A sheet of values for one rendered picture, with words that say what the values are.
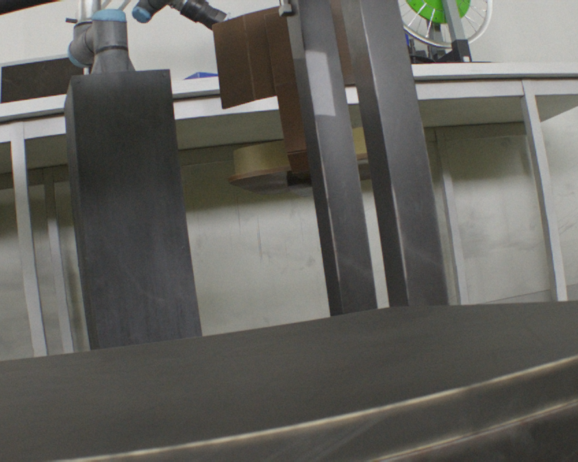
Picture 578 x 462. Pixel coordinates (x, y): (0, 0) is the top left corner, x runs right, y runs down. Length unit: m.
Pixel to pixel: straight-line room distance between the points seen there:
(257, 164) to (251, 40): 0.27
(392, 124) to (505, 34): 2.88
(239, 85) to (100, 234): 0.45
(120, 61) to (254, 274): 1.43
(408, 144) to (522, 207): 2.67
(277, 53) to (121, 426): 1.30
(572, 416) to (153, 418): 0.16
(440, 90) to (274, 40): 0.91
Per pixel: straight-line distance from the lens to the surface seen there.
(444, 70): 2.28
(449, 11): 2.73
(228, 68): 1.57
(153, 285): 1.63
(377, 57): 0.78
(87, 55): 1.91
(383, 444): 0.24
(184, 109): 2.10
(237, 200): 2.98
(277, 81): 1.51
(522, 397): 0.26
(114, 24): 1.83
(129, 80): 1.70
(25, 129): 2.11
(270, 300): 2.98
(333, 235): 0.92
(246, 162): 1.59
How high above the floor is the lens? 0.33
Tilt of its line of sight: 4 degrees up
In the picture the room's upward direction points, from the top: 8 degrees counter-clockwise
